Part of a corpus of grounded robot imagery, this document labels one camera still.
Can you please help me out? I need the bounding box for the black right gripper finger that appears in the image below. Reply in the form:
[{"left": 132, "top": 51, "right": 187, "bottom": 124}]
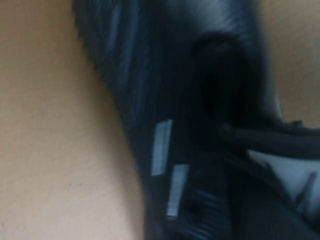
[{"left": 232, "top": 197, "right": 318, "bottom": 240}]

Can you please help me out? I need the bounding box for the black knit sneaker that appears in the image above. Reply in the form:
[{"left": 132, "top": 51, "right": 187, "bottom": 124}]
[{"left": 71, "top": 0, "right": 320, "bottom": 240}]

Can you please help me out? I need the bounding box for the brown cardboard shoe box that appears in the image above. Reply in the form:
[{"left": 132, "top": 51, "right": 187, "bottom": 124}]
[{"left": 0, "top": 0, "right": 320, "bottom": 240}]

